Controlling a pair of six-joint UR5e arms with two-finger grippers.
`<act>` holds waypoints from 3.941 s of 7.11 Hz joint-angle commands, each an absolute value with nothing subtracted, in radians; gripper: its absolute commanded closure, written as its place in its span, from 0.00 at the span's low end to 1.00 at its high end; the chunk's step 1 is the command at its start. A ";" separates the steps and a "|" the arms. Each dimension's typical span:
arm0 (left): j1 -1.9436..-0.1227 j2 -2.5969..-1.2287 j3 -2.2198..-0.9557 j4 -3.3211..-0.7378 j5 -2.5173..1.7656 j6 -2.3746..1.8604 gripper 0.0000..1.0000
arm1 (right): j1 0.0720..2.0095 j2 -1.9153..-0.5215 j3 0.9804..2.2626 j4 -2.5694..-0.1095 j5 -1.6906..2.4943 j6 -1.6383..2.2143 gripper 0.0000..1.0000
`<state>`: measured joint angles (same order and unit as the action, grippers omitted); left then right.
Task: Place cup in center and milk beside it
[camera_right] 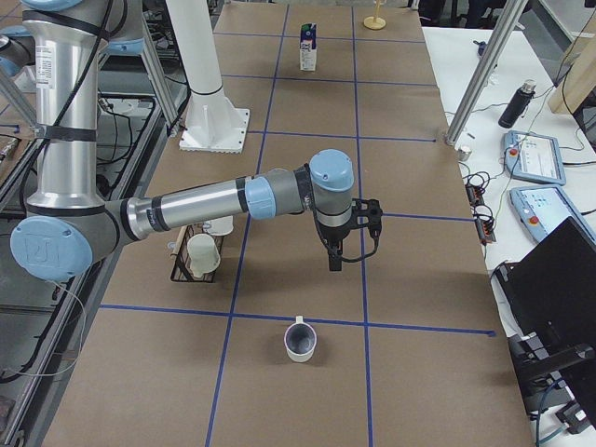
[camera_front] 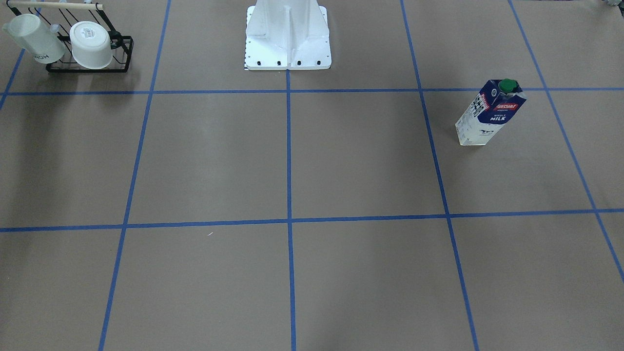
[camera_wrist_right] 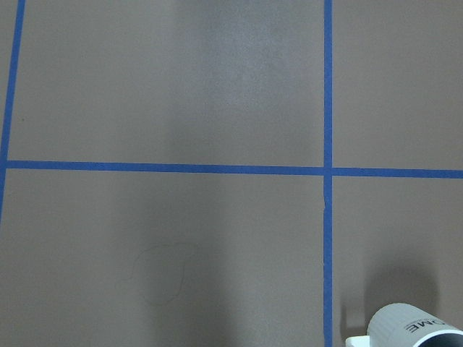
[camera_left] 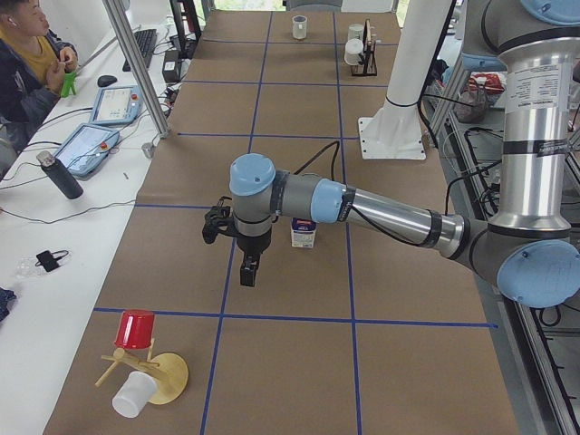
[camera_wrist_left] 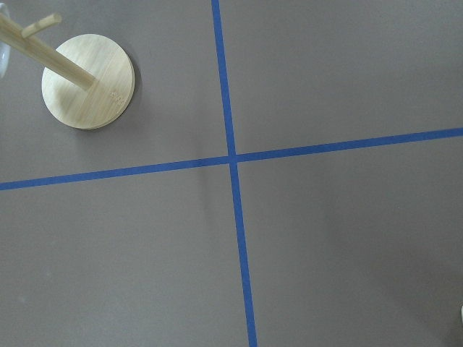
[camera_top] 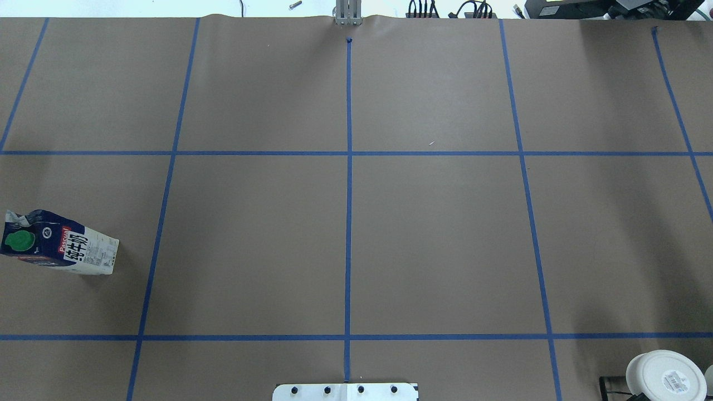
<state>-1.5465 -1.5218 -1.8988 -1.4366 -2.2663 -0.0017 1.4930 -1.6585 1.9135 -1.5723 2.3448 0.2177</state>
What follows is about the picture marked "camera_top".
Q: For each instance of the blue white milk carton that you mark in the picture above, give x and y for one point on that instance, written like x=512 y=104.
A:
x=46 y=239

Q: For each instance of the white cup upside down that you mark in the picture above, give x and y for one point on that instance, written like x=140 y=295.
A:
x=666 y=375

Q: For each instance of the aluminium frame post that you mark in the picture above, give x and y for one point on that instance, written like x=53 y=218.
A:
x=348 y=13

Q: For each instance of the white metal base plate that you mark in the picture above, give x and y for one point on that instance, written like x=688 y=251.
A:
x=346 y=391

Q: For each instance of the black cable hub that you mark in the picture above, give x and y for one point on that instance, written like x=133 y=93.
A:
x=481 y=10
x=422 y=9

